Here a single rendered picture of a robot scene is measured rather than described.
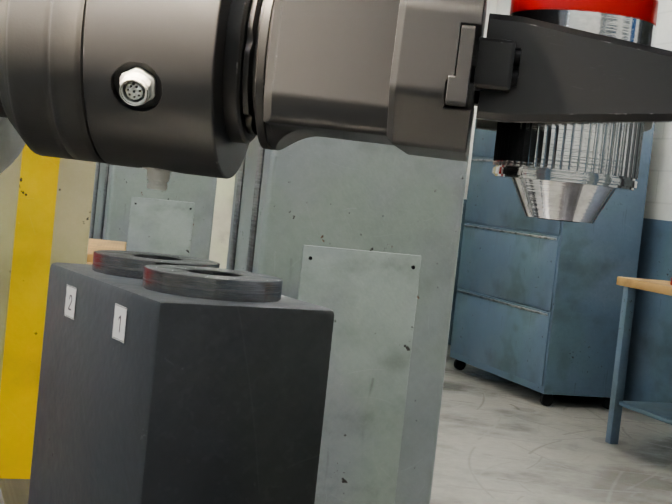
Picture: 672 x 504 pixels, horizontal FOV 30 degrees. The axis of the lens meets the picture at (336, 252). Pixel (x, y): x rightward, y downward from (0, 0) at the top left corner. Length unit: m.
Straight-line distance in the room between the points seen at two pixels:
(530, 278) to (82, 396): 7.12
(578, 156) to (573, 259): 7.30
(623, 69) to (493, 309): 7.96
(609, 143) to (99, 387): 0.50
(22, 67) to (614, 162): 0.19
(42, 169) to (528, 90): 1.74
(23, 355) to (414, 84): 1.79
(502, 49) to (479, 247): 8.23
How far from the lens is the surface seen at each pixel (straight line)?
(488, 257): 8.47
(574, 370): 7.79
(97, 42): 0.39
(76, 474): 0.87
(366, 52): 0.38
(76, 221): 2.11
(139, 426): 0.76
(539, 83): 0.39
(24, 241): 2.10
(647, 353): 7.99
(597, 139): 0.40
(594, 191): 0.41
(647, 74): 0.39
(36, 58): 0.40
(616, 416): 6.82
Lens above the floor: 1.20
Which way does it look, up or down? 3 degrees down
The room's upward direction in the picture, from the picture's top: 6 degrees clockwise
